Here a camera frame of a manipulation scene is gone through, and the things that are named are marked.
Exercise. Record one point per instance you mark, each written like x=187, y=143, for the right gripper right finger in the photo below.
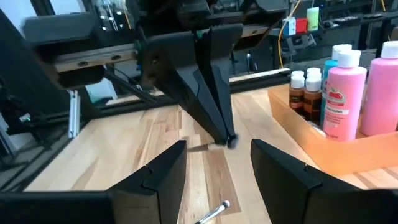
x=326, y=205

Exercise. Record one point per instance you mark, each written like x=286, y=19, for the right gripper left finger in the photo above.
x=93, y=208

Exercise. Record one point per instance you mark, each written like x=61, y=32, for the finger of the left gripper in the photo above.
x=180, y=71
x=224, y=56

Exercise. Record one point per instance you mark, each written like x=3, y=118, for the large teal paint bottle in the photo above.
x=328, y=74

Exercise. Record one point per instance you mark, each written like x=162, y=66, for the large pink paint bottle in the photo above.
x=345, y=93
x=382, y=93

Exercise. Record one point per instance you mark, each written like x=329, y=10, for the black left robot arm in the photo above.
x=18, y=77

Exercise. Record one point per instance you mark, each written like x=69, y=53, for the paint brush pale bristles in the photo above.
x=214, y=213

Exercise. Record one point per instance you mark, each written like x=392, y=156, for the orange plastic bin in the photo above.
x=342, y=155

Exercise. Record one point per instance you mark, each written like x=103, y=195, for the blue and white box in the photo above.
x=289, y=26

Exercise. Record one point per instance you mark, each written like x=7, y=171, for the red box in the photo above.
x=301, y=25

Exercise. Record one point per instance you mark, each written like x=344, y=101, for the light green box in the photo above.
x=312, y=18

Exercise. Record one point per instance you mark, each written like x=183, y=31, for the black background workbench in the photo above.
x=367, y=34

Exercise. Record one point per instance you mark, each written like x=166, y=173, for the silver aluminium bracket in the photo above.
x=73, y=115

